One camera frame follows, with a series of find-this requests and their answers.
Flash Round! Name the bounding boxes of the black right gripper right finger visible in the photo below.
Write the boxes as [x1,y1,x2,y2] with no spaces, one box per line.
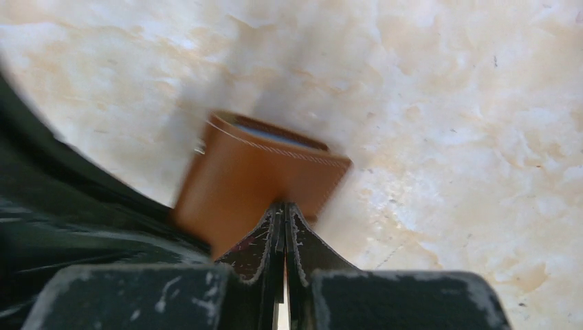
[285,203,511,329]

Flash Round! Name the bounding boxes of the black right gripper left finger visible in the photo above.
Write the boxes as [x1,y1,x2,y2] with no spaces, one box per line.
[23,203,285,329]

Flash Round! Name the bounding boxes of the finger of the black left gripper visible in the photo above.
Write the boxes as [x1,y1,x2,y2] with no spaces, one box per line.
[1,79,210,319]

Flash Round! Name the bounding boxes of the brown leather card holder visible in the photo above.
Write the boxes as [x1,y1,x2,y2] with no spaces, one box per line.
[170,111,353,258]

